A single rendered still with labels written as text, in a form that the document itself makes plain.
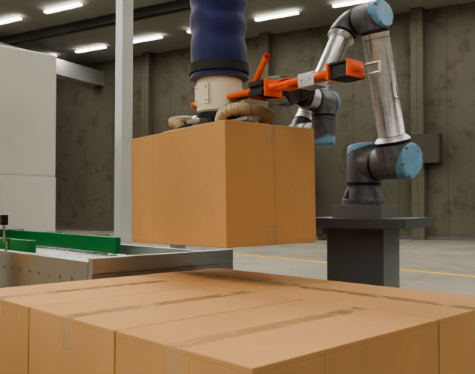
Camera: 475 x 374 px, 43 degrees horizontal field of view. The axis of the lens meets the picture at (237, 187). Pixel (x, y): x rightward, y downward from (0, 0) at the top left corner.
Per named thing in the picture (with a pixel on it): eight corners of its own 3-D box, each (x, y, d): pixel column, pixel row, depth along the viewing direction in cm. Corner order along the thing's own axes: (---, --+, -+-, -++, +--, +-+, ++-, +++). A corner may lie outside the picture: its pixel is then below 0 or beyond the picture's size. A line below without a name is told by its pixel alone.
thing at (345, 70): (325, 79, 179) (325, 63, 179) (341, 82, 184) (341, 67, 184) (347, 74, 173) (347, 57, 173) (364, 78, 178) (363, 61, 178)
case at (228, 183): (131, 242, 231) (130, 139, 233) (214, 237, 256) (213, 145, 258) (226, 248, 184) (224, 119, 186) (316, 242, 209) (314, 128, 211)
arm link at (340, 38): (333, 7, 259) (274, 138, 237) (355, 0, 249) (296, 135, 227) (349, 24, 265) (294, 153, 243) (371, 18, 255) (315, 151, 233)
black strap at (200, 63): (177, 76, 226) (177, 66, 226) (224, 84, 241) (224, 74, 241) (214, 65, 209) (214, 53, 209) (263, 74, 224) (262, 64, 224)
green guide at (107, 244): (-8, 240, 423) (-7, 228, 424) (7, 240, 431) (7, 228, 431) (116, 254, 308) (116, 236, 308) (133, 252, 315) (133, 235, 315)
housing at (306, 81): (296, 88, 189) (296, 74, 190) (311, 90, 194) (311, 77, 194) (313, 84, 184) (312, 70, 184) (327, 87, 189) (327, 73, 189)
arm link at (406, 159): (394, 176, 264) (366, 5, 255) (428, 175, 250) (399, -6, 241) (372, 184, 255) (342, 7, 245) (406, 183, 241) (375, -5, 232)
